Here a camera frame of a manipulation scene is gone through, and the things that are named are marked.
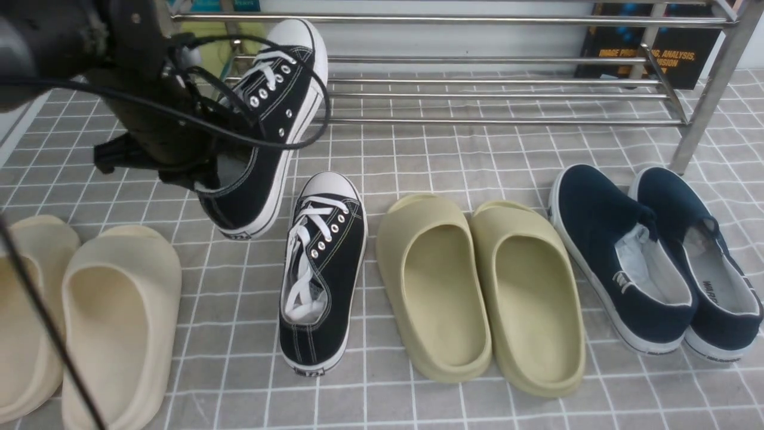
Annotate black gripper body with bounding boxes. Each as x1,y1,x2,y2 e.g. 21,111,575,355
84,1,249,189

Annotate black canvas sneaker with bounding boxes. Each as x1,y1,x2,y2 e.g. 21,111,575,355
278,171,368,377
196,19,328,240

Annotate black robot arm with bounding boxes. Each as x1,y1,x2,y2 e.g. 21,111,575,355
2,1,255,189

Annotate left navy slip-on shoe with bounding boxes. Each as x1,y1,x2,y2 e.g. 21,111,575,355
547,164,698,356

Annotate navy slip-on shoe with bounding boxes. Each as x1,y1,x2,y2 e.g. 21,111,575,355
547,164,698,356
629,167,762,364

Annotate silver metal shoe rack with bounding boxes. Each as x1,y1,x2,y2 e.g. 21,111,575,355
170,1,762,174

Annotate right navy slip-on shoe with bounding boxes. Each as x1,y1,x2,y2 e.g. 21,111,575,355
629,167,762,364

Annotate right cream slipper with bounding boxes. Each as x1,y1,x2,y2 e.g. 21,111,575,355
62,225,182,429

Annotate cream slipper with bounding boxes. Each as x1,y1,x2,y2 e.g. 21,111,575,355
62,225,182,429
1,215,80,423

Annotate left cream slipper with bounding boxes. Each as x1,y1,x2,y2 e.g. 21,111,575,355
1,215,80,423

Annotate left olive green slipper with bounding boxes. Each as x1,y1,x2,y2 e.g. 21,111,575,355
375,193,493,383

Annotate olive green slipper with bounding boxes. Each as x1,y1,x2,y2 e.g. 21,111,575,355
375,193,493,383
469,201,586,398

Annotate grey checkered floor mat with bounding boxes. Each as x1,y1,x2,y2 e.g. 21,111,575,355
2,90,762,429

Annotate right olive green slipper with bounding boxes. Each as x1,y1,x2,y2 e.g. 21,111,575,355
469,201,586,398

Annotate black book orange text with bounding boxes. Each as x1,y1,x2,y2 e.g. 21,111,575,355
574,3,721,90

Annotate black cable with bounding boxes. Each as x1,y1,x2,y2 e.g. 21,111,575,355
0,33,332,430

